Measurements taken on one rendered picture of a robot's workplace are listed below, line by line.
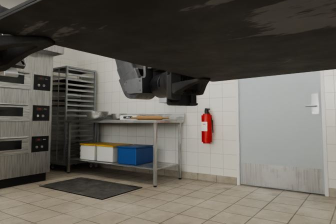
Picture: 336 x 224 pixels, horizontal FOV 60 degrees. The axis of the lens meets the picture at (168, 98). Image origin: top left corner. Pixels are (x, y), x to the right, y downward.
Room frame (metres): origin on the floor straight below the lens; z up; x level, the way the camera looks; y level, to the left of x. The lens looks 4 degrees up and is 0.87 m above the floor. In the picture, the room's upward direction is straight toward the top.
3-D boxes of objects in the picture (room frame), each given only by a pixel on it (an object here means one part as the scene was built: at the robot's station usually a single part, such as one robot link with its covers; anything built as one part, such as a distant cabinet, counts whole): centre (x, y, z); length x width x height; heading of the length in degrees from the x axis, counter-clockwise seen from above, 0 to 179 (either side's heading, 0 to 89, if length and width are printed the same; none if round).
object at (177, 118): (4.68, 0.74, 0.49); 1.90 x 0.72 x 0.98; 56
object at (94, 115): (4.97, 1.21, 0.95); 0.39 x 0.39 x 0.14
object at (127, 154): (4.51, 0.49, 0.36); 0.46 x 0.38 x 0.26; 148
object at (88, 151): (4.99, 1.20, 0.36); 0.46 x 0.38 x 0.26; 144
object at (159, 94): (0.66, 0.01, 0.96); 0.07 x 0.06 x 0.07; 24
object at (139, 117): (4.21, 0.26, 0.91); 0.56 x 0.06 x 0.06; 85
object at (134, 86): (0.68, 0.03, 0.99); 0.12 x 0.09 x 0.11; 55
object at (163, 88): (0.61, -0.02, 0.95); 0.07 x 0.07 x 0.10; 24
